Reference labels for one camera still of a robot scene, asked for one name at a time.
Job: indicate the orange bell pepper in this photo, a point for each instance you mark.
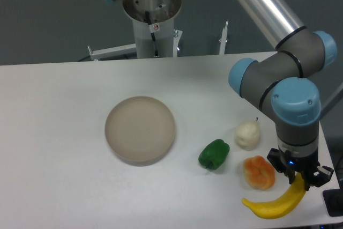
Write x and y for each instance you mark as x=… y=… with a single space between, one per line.
x=258 y=173

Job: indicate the white garlic bulb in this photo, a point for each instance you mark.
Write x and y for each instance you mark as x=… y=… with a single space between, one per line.
x=247 y=134

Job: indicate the beige round plate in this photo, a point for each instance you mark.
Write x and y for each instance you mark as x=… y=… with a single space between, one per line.
x=140 y=130

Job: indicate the black device at edge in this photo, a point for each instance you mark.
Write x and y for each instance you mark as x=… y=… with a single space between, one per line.
x=333 y=202

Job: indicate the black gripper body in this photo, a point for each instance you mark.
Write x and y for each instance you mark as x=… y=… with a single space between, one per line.
x=298 y=158

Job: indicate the white frame bracket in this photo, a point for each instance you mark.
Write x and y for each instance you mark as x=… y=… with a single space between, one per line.
x=112 y=52
x=223 y=39

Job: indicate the white left frame bracket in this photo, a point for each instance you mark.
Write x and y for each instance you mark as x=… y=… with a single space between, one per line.
x=112 y=52

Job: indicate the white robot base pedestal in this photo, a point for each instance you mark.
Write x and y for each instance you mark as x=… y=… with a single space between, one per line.
x=153 y=26

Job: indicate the white right frame bracket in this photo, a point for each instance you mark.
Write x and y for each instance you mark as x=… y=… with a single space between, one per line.
x=223 y=39

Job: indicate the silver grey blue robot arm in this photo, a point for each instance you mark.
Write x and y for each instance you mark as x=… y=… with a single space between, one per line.
x=278 y=86

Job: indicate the yellow banana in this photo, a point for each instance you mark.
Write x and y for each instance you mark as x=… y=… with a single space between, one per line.
x=281 y=206

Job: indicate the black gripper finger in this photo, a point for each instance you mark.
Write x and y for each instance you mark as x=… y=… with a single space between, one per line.
x=317 y=177
x=289 y=174

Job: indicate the green bell pepper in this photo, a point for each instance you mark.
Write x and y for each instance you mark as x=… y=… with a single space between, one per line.
x=214 y=154

